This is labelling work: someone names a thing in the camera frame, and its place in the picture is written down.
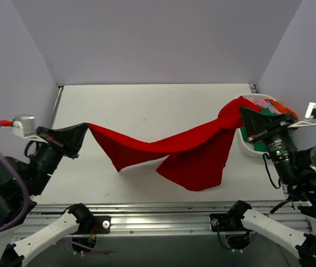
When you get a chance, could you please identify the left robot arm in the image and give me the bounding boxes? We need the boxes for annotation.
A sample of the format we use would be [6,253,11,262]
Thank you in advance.
[0,119,99,266]

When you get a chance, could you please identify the red t-shirt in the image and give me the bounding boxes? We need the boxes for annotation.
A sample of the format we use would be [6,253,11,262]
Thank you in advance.
[89,96,261,191]

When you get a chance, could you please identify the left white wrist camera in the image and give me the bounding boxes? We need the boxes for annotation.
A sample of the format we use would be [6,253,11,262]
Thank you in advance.
[0,115,41,141]

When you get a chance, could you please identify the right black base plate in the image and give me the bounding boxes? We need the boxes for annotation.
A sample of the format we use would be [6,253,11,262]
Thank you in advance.
[209,213,246,232]

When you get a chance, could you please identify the white laundry basket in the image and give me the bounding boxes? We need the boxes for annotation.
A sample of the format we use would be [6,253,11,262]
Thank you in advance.
[237,93,275,159]

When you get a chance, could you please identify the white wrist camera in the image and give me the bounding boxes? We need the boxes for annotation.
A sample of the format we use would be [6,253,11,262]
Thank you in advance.
[288,102,316,129]
[0,115,41,141]

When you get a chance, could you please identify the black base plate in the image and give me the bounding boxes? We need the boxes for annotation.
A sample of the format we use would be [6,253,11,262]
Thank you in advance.
[209,213,246,232]
[74,215,111,235]

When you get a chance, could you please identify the green t-shirt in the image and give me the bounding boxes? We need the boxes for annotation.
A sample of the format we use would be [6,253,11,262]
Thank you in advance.
[253,107,280,153]

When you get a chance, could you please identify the aluminium rail frame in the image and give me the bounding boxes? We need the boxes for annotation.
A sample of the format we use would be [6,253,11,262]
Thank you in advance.
[10,86,313,239]

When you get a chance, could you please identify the orange t-shirt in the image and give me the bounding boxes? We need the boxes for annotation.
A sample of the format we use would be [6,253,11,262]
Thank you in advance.
[268,99,299,120]

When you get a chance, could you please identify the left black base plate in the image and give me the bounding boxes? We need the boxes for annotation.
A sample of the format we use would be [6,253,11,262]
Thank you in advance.
[74,215,111,235]

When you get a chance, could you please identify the light blue t-shirt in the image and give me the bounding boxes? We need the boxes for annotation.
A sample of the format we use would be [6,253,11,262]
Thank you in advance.
[266,101,280,114]

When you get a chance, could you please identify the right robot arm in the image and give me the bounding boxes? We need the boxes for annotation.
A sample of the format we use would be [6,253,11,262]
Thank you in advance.
[227,103,316,266]

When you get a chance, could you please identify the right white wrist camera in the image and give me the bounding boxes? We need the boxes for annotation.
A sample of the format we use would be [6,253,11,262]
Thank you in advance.
[288,102,316,129]

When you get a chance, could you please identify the pink t-shirt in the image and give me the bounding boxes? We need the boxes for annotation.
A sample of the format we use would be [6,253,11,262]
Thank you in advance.
[252,98,270,108]

